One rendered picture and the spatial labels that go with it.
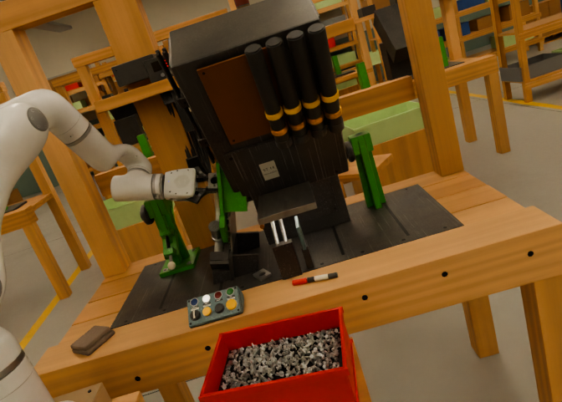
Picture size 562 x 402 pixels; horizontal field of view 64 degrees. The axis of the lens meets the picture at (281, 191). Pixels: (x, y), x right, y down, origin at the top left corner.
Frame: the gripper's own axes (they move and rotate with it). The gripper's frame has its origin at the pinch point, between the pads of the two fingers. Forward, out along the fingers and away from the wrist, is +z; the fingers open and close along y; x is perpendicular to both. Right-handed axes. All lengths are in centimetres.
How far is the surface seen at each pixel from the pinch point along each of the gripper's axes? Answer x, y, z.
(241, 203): -4.1, -9.4, 9.3
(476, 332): 75, -38, 104
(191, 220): 34.4, 3.3, -13.4
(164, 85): -11.1, 31.9, -15.2
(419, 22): -15, 52, 73
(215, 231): -0.2, -16.4, 1.1
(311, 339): -17, -52, 27
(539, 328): 3, -49, 92
